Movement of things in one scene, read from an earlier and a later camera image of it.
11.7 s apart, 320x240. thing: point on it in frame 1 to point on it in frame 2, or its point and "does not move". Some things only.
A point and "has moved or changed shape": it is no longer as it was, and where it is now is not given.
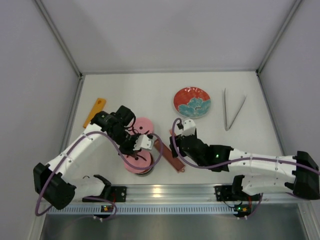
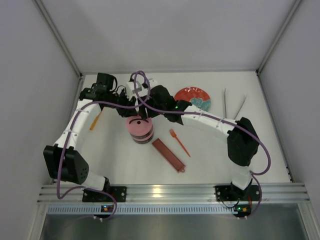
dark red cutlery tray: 175,162 does not move
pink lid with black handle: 141,125 does not move
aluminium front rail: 198,194 does not move
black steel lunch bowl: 146,173 has moved or changed shape
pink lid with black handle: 140,158 has moved or changed shape
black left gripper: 129,148 to 126,106
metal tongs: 226,125 does not move
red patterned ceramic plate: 192,102 does not move
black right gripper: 177,143 to 149,105
